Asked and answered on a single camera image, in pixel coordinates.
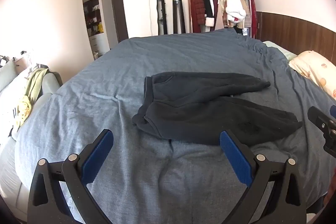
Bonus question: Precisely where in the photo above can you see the black sweatpants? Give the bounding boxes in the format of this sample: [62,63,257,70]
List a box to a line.
[132,72,302,147]

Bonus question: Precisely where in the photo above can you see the red quilted coat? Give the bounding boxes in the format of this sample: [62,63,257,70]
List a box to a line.
[190,0,205,33]

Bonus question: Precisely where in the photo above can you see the black and white coat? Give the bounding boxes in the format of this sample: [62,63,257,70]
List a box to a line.
[203,0,215,28]

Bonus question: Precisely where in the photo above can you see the brown wooden headboard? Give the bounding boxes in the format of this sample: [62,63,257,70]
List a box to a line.
[256,11,336,64]

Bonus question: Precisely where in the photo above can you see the grey sofa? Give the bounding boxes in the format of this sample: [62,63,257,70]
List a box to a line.
[1,59,63,221]

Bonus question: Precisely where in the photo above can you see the black cylindrical tower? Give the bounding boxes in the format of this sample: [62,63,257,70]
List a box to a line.
[172,0,186,34]

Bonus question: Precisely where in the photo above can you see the white wavy floor mirror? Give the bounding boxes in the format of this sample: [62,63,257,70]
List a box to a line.
[149,0,158,36]

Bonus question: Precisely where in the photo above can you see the arched wall shelf niche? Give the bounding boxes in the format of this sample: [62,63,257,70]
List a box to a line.
[83,0,110,60]

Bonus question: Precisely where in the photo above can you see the green cloth on sofa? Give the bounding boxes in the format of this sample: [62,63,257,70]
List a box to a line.
[11,68,50,133]

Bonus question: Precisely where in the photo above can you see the black narrow stand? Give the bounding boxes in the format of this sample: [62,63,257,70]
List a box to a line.
[157,0,168,35]

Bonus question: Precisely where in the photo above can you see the white hanging jacket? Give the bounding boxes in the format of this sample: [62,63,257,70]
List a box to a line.
[226,0,246,23]

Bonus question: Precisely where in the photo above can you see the dark doorway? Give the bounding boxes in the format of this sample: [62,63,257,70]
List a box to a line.
[112,0,129,43]

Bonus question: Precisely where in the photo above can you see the cream patterned pillow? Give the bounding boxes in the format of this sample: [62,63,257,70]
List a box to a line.
[289,51,336,99]

